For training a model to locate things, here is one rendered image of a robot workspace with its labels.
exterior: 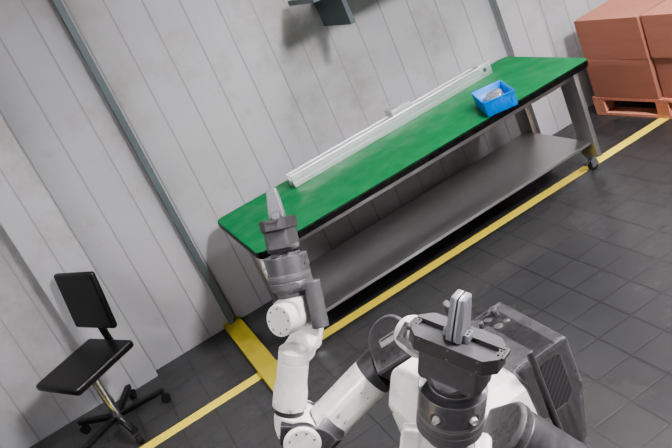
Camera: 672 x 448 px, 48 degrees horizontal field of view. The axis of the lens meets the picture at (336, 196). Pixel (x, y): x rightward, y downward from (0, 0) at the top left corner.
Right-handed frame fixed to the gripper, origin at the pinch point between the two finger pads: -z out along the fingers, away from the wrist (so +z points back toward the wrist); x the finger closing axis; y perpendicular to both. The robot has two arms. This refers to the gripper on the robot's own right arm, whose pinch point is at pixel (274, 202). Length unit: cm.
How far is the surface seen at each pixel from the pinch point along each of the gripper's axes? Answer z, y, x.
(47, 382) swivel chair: 67, 216, -228
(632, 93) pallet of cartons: -29, -149, -412
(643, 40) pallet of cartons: -59, -157, -381
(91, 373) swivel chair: 65, 185, -222
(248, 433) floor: 108, 102, -217
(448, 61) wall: -78, -31, -391
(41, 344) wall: 50, 238, -261
